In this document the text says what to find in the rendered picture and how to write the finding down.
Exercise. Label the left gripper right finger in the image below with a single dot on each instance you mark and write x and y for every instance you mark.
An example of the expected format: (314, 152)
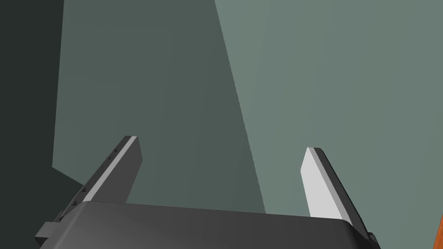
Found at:
(323, 193)

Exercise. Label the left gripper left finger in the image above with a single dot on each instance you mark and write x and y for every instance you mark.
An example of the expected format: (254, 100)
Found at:
(117, 176)

